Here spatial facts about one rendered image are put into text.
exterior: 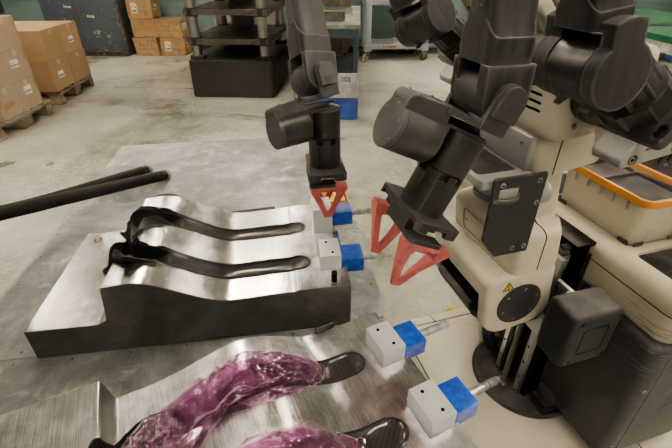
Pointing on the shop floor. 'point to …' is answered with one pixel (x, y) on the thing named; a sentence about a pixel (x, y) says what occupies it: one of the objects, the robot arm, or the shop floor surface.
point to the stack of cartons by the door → (156, 29)
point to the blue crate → (346, 107)
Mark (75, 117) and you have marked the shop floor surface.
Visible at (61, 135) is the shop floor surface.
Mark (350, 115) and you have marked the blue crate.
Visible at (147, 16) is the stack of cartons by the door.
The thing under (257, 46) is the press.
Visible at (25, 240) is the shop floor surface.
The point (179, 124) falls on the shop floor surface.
